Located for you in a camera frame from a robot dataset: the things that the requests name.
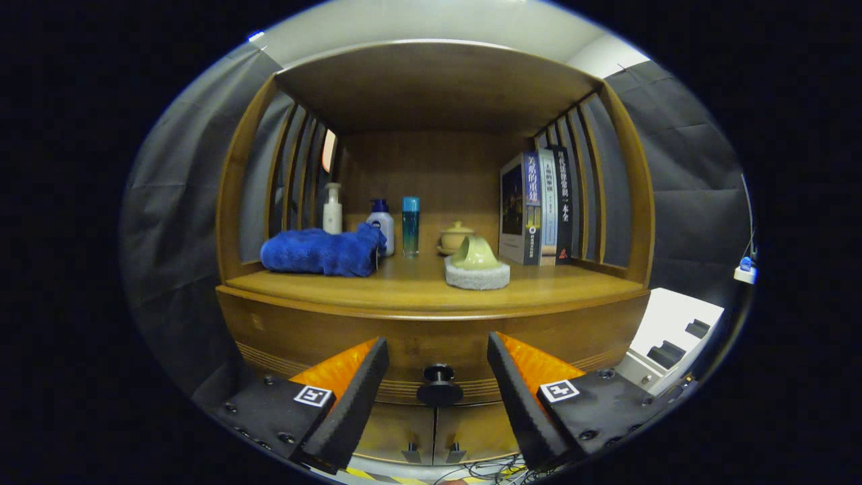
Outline book with blue spine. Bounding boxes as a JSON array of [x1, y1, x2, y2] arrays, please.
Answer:
[[499, 152, 543, 266]]

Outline white pump bottle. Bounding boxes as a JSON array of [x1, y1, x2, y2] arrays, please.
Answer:
[[323, 182, 343, 235]]

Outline blue towel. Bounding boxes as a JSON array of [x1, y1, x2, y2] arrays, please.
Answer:
[[260, 222, 388, 278]]

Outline wooden cabinet door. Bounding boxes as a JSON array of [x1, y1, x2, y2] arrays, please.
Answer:
[[433, 403, 523, 465], [354, 403, 437, 465]]

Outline wooden countertop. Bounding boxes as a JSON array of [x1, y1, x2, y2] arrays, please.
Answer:
[[215, 255, 649, 321]]

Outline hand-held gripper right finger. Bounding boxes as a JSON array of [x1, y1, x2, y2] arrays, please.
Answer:
[[487, 331, 674, 472]]

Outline teal bottle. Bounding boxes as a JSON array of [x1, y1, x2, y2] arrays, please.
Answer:
[[402, 196, 421, 259]]

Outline yellow lidded teacup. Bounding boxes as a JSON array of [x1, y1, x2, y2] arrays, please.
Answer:
[[436, 221, 475, 257]]

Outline floor cables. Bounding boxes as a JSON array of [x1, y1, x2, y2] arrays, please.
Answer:
[[431, 455, 539, 485]]

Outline green scrub brush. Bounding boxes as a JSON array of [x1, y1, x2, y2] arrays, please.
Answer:
[[444, 234, 511, 291]]

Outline white bottle with blue cap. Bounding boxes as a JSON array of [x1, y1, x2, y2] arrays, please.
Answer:
[[366, 198, 395, 257]]

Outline yellow black floor tape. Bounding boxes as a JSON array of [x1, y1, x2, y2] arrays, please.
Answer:
[[347, 467, 432, 485]]

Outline wooden cabinet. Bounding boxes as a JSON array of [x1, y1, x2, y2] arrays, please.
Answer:
[[214, 38, 657, 467]]

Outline book with black spine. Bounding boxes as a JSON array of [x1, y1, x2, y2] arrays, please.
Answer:
[[549, 144, 574, 265]]

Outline wooden drawer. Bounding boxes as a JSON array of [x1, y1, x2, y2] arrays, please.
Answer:
[[217, 291, 649, 407]]

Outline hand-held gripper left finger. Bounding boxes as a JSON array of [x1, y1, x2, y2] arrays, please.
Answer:
[[194, 337, 390, 476]]

